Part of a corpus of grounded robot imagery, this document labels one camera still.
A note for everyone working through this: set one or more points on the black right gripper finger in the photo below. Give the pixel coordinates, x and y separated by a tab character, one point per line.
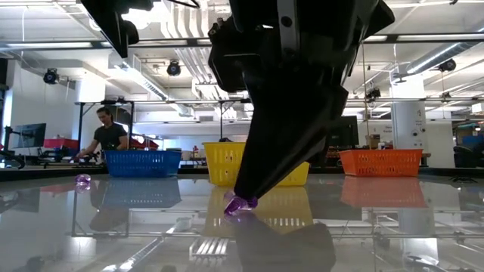
257	151
302	132

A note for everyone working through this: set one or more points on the purple translucent plastic decoration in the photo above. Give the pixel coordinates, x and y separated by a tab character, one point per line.
236	204
82	179

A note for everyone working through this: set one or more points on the black plastic spider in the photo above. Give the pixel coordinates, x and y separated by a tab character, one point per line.
463	178

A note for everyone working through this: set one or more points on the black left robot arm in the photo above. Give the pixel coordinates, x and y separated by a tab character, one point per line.
109	19

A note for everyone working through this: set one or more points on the yellow plastic basket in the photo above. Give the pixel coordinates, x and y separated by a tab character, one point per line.
223	162

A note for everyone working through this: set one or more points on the large black monitor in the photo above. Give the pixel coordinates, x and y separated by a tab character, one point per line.
348	132

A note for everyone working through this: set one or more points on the orange plastic basket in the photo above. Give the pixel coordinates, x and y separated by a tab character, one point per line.
378	162

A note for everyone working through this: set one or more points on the blue plastic basket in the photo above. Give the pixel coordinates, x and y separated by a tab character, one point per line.
140	164

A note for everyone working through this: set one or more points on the person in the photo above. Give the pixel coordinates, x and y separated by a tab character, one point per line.
109	136

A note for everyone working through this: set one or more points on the black office chair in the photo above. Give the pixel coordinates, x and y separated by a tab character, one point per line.
463	156

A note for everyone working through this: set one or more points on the red black background robot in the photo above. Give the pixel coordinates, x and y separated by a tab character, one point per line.
60	143

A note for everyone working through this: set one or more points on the small black monitor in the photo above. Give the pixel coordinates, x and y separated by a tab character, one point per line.
30	135

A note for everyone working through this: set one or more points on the black ceiling camera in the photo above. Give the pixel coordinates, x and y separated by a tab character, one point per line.
447	65
373	93
51	76
174	68

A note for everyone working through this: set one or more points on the slanted silver ventilation duct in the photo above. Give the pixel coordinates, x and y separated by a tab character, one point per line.
435	60

